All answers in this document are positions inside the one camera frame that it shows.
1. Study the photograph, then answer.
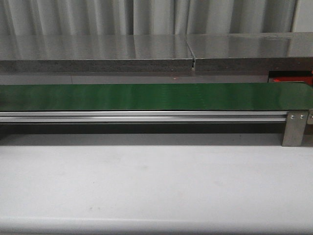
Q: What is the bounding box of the green conveyor belt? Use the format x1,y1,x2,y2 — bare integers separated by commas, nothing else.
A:
0,83,313,111

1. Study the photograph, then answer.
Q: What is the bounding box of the grey stone counter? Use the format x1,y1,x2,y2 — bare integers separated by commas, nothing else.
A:
0,32,313,85

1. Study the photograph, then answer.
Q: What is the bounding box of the red plastic bin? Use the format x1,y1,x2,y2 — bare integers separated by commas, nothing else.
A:
272,76,313,87

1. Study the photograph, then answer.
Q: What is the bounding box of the grey pleated curtain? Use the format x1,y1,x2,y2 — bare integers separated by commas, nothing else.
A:
0,0,297,35

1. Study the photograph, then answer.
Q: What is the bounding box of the aluminium conveyor frame rail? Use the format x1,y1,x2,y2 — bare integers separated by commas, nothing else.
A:
0,111,287,124

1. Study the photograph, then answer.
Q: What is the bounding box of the steel conveyor support bracket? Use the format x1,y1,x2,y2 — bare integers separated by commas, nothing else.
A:
282,111,308,147

